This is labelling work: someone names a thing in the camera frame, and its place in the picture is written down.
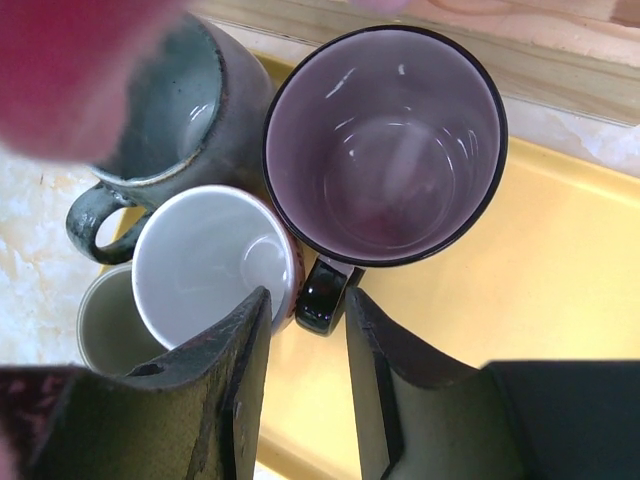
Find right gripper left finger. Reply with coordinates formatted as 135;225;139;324
1;287;271;479

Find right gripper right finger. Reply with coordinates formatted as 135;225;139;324
346;288;639;479

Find pink lettered mug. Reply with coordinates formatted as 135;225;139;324
132;185;305;350

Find purple glass cup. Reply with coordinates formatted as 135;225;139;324
262;25;508;336

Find dark teal mug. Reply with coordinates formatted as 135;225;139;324
66;14;276;265

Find small green grey mug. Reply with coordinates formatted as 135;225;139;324
76;263;167;376

